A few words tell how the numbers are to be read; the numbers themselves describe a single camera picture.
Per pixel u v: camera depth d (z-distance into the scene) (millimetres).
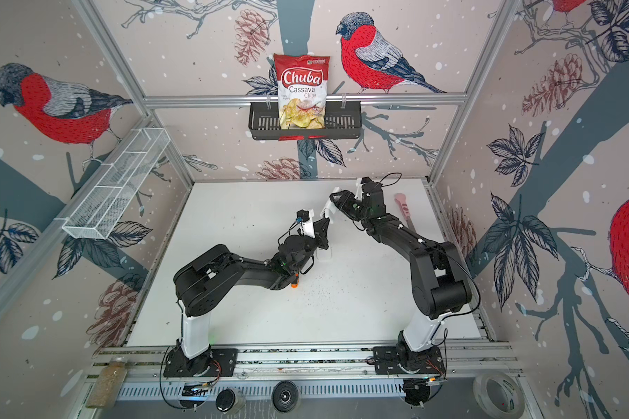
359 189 842
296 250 685
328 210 878
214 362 727
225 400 602
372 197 708
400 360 661
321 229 819
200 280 488
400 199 1084
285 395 597
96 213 712
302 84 833
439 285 472
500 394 698
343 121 944
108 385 670
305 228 759
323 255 879
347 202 814
